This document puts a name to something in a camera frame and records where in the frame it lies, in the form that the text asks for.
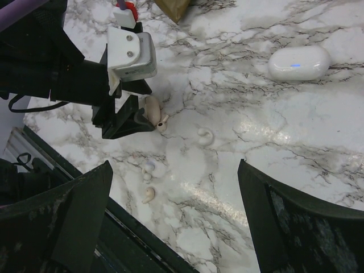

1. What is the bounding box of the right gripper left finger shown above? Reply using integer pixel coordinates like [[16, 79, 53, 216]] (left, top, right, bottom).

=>
[[1, 160, 113, 272]]

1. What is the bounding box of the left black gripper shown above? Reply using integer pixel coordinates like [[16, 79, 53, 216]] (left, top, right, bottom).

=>
[[48, 21, 156, 140]]

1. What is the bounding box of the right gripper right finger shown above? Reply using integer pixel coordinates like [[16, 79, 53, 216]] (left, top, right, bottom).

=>
[[238, 160, 363, 272]]

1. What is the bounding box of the beige earbud charging case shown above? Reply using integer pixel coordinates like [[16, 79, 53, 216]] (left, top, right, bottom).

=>
[[144, 96, 162, 126]]

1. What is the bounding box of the beige stem earbud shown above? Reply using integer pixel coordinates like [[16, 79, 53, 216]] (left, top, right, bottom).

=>
[[156, 115, 169, 133]]

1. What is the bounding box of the white earbud charging case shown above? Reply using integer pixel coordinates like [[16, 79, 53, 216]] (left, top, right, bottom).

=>
[[268, 45, 331, 81]]

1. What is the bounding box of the beige hook earbud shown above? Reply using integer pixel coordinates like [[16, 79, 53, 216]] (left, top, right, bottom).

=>
[[142, 187, 155, 204]]

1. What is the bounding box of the white hook earbud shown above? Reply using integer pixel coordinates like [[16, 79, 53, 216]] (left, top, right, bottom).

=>
[[197, 127, 214, 146]]

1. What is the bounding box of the blue brown chips bag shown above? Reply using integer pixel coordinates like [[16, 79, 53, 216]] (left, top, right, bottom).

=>
[[154, 0, 191, 24]]

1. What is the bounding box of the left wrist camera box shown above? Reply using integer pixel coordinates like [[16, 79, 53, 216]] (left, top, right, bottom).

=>
[[107, 27, 157, 95]]

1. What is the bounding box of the aluminium rail frame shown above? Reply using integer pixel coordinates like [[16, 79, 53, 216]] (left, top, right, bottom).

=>
[[3, 127, 38, 162]]

